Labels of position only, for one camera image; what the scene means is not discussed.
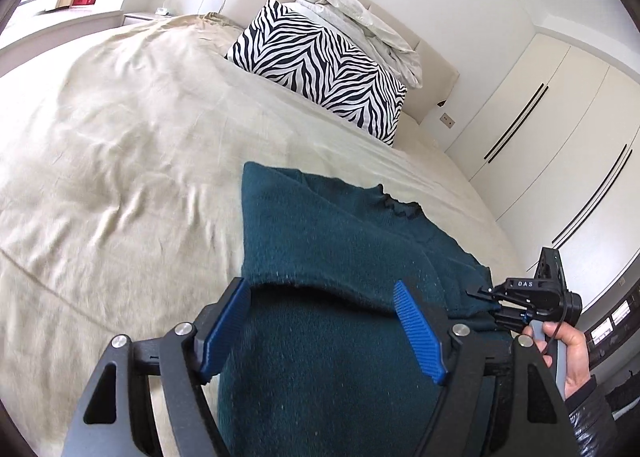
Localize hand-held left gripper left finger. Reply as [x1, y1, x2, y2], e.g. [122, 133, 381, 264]
[62, 277, 253, 457]

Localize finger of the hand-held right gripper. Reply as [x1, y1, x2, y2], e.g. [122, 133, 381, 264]
[466, 286, 510, 302]
[492, 304, 528, 334]

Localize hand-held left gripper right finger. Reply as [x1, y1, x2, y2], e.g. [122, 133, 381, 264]
[392, 279, 581, 457]

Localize dark green towel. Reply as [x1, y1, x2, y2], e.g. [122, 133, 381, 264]
[217, 162, 501, 457]

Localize person's right forearm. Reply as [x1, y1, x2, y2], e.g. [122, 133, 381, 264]
[564, 376, 630, 457]

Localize person's right hand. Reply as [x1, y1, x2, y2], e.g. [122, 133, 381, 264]
[521, 323, 599, 401]

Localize dark shelf unit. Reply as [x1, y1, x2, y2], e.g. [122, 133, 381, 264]
[582, 257, 640, 418]

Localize white wardrobe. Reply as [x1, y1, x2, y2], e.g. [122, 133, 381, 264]
[445, 32, 640, 260]

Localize beige bed sheet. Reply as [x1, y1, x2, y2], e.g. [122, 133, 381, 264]
[0, 12, 516, 457]

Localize zebra print pillow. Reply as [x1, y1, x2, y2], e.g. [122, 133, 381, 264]
[225, 0, 408, 147]

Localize folded white duvet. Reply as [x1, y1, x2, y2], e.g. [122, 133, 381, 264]
[296, 0, 423, 88]

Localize white nightstand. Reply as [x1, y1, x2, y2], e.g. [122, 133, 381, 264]
[122, 11, 173, 28]

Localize black wardrobe handle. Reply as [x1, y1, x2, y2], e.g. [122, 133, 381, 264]
[483, 83, 544, 158]
[558, 149, 634, 247]
[488, 86, 550, 162]
[552, 143, 628, 243]

